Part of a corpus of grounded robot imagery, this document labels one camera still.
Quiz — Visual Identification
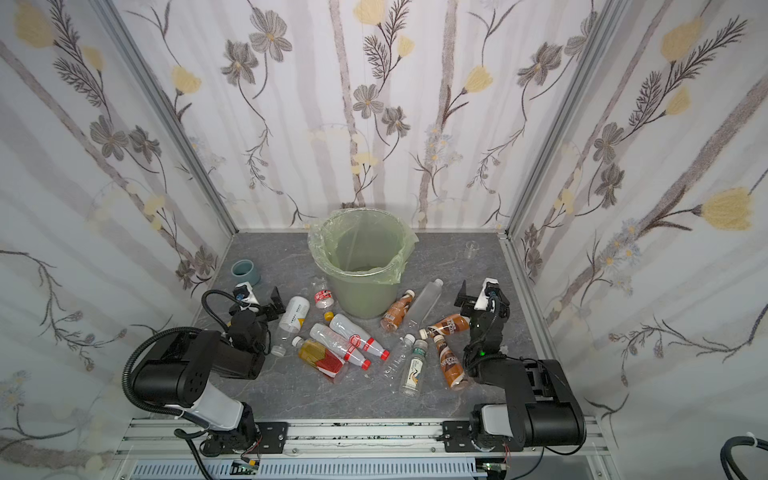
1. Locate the brown swirl coffee bottle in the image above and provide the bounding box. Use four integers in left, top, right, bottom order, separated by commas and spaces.
419, 314, 470, 340

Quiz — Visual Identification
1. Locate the white label clear bottle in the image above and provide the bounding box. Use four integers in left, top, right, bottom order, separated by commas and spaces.
271, 296, 310, 357

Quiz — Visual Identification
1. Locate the brown coffee bottle label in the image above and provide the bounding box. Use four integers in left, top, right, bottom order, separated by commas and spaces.
433, 335, 469, 391

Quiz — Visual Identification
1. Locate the yellow red label tea bottle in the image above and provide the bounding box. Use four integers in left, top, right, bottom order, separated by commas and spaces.
291, 336, 345, 382

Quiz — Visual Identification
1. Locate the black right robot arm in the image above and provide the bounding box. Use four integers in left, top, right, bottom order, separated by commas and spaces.
454, 278, 587, 452

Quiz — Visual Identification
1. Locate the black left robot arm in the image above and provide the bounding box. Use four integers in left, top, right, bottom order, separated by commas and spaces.
121, 282, 287, 458

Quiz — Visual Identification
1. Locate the green mesh waste bin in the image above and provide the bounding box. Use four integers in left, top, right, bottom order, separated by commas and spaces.
313, 208, 413, 320

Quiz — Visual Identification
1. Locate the green plastic bin liner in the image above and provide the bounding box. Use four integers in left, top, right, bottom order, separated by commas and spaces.
308, 208, 419, 285

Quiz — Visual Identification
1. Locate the frosted clear square bottle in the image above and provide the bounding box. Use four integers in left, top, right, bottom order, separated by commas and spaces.
404, 279, 443, 329

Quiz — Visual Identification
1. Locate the teal ceramic cup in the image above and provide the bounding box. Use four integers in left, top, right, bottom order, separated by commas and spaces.
230, 259, 261, 286

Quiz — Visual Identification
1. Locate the red label yellow cap bottle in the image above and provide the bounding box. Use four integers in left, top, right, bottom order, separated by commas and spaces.
311, 276, 336, 322

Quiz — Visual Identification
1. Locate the clear bottle red cap upper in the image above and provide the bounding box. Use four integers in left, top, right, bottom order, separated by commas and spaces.
329, 314, 390, 361

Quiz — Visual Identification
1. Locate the clear bottle red cap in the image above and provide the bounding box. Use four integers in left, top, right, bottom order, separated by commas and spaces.
310, 323, 371, 371
329, 314, 390, 361

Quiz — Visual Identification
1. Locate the clear bottle red cap lower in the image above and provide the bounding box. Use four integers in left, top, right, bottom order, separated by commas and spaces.
310, 323, 371, 371

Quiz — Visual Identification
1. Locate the orange brown coffee bottle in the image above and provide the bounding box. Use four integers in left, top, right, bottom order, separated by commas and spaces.
380, 290, 415, 332

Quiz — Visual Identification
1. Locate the green label water bottle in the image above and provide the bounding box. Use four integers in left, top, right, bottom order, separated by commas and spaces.
399, 340, 428, 397

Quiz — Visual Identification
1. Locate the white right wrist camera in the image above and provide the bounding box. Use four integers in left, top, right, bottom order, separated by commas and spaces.
474, 278, 502, 312

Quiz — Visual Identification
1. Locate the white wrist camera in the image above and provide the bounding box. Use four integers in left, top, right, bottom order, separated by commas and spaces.
232, 282, 259, 308
474, 278, 502, 312

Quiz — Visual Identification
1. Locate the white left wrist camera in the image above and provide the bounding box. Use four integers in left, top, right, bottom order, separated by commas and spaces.
232, 282, 259, 308

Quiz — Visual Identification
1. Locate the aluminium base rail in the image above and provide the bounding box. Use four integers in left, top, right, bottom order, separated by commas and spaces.
106, 418, 620, 479

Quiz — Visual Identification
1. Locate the black cable bottom right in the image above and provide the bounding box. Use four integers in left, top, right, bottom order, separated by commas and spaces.
719, 433, 768, 480

